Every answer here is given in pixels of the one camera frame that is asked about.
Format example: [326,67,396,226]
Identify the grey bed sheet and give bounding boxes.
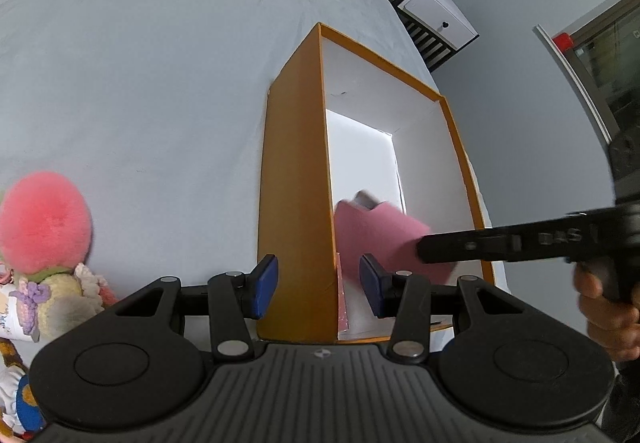
[0,0,512,374]

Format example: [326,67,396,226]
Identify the white blue plush toy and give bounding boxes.
[0,338,47,442]

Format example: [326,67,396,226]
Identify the window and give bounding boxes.
[532,0,640,144]

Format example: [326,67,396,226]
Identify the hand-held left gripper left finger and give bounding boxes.
[116,254,280,360]

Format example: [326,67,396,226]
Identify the crochet flower doll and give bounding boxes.
[0,263,119,344]

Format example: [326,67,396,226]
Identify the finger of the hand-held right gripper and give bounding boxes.
[416,222,524,265]

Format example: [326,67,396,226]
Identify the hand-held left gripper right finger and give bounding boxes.
[359,253,525,360]

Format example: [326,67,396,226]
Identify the white black bedside cabinet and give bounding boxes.
[367,0,478,73]

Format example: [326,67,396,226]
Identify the pink fluffy ball plush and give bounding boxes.
[0,170,94,275]

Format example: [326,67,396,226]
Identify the orange cardboard box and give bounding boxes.
[256,22,496,344]

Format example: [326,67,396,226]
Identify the pink cloth pouch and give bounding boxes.
[332,190,458,289]

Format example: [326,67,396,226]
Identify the person's right hand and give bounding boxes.
[572,267,640,365]

